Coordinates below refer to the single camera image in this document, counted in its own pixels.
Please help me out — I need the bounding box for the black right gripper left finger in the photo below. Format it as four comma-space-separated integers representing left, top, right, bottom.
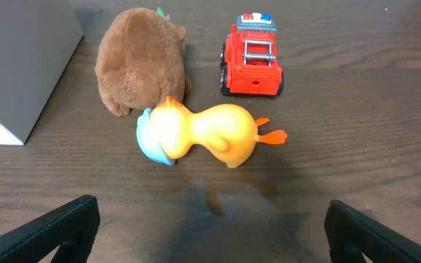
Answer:
0, 194, 100, 263

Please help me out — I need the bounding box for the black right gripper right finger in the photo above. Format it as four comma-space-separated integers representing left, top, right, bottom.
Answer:
324, 199, 421, 263

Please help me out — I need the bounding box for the yellow rubber duck toy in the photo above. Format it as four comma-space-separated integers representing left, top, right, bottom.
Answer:
136, 96, 288, 168

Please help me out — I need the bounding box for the brown plush toy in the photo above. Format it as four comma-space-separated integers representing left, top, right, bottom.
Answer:
95, 7, 192, 117

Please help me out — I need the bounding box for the white cardboard box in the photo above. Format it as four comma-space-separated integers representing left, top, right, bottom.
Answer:
0, 0, 83, 145

